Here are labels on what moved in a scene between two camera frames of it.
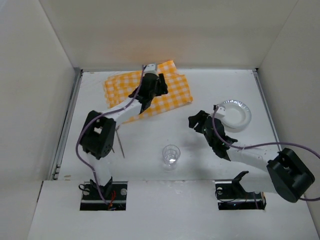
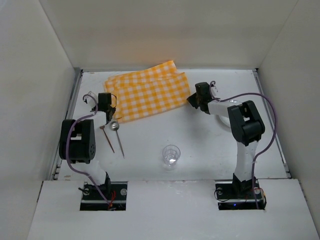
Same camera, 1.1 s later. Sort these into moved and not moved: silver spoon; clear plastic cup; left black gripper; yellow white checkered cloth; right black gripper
Moved: right black gripper; left black gripper
Not moved: yellow white checkered cloth; silver spoon; clear plastic cup
